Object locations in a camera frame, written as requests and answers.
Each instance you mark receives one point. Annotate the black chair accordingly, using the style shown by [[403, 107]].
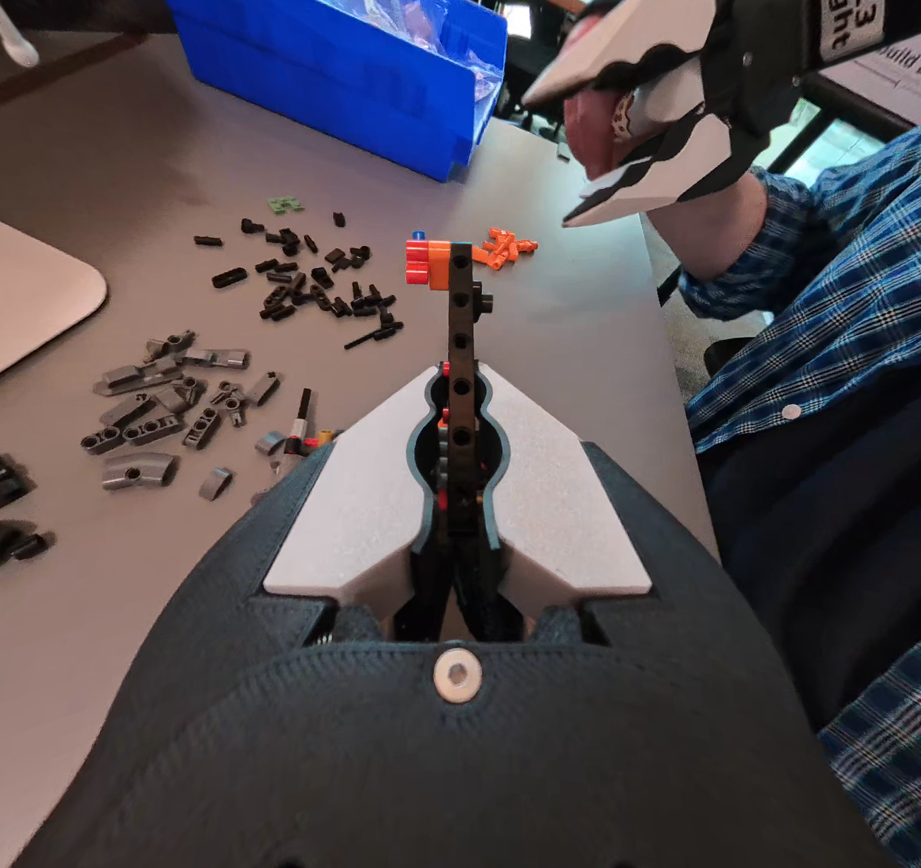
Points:
[[728, 356]]

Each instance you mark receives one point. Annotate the person's right forearm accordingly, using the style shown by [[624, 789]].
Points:
[[705, 235]]

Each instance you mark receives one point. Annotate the person in plaid shirt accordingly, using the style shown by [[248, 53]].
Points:
[[791, 379]]

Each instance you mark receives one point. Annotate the black lego beam assembly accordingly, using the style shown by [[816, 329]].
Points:
[[460, 307]]

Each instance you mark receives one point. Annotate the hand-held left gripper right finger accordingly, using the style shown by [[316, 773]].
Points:
[[568, 523]]

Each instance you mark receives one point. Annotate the silver monitor base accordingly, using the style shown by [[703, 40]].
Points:
[[43, 292]]

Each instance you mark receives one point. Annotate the black white cylindrical lego piece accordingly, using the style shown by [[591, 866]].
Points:
[[301, 422]]

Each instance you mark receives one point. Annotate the pile of orange lego pins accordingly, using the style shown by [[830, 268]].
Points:
[[504, 249]]

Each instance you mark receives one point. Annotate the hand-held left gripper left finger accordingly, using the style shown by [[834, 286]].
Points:
[[345, 523]]

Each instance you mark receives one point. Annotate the assorted coloured lego parts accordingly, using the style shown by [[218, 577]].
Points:
[[324, 436]]

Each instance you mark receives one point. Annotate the blue plastic bin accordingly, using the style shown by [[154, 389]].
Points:
[[324, 69]]

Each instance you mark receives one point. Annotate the person's right hand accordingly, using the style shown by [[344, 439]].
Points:
[[586, 134]]

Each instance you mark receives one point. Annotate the white rounded object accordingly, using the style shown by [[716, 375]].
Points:
[[18, 41]]

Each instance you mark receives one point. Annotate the dark blue trousers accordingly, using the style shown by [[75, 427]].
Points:
[[827, 559]]

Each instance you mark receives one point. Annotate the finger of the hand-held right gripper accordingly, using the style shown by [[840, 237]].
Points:
[[647, 26], [691, 163]]

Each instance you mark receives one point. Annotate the green lego piece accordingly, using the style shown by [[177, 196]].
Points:
[[284, 204]]

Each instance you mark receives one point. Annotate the white printed sign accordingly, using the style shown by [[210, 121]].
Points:
[[878, 84]]

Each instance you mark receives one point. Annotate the pile of black lego pins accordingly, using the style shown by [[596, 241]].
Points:
[[316, 285]]

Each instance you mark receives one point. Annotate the pile of dark grey lego pieces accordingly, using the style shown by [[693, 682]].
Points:
[[144, 429]]

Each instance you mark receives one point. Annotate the small black lego piece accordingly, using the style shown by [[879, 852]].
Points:
[[29, 546], [14, 479]]

